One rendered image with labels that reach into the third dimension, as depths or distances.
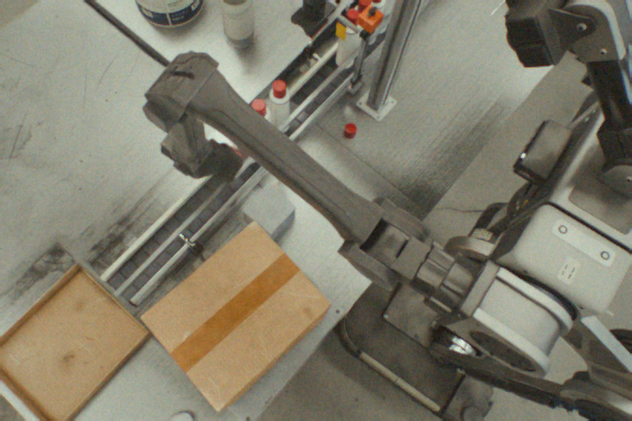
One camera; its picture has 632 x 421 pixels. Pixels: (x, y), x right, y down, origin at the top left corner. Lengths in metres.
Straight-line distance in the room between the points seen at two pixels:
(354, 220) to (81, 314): 0.89
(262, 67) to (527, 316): 1.07
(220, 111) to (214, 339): 0.52
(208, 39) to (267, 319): 0.88
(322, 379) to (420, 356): 0.42
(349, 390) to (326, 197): 1.54
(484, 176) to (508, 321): 1.81
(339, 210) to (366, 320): 1.27
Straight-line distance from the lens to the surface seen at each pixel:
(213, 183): 1.40
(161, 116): 0.76
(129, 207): 1.48
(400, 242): 0.75
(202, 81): 0.69
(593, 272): 0.77
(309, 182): 0.70
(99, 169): 1.54
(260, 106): 1.25
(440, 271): 0.73
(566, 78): 2.92
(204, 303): 1.08
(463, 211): 2.42
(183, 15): 1.64
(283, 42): 1.60
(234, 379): 1.06
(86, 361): 1.42
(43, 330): 1.47
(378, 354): 1.96
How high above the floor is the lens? 2.17
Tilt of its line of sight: 72 degrees down
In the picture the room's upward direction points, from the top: 5 degrees clockwise
